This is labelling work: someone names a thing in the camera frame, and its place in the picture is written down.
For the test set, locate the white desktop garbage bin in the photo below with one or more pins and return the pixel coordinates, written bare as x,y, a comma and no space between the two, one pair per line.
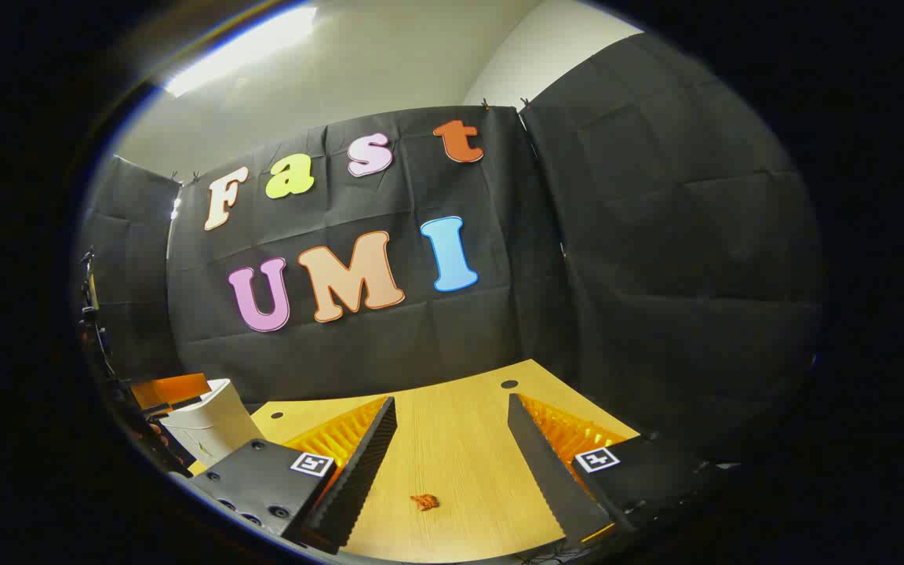
216,428

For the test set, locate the orange paper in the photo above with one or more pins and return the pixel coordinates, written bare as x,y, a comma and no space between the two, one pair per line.
424,501

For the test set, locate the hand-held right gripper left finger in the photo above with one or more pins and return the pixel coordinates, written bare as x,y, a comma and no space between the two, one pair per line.
358,471

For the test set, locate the wooden desktop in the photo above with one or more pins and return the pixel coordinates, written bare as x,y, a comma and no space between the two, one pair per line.
452,439

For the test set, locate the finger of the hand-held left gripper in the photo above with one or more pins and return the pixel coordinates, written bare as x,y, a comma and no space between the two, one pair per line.
173,389

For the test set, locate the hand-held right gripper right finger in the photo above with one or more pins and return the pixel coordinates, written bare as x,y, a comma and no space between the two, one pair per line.
546,471

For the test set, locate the black backdrop cloth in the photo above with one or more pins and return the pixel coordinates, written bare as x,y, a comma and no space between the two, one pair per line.
389,345

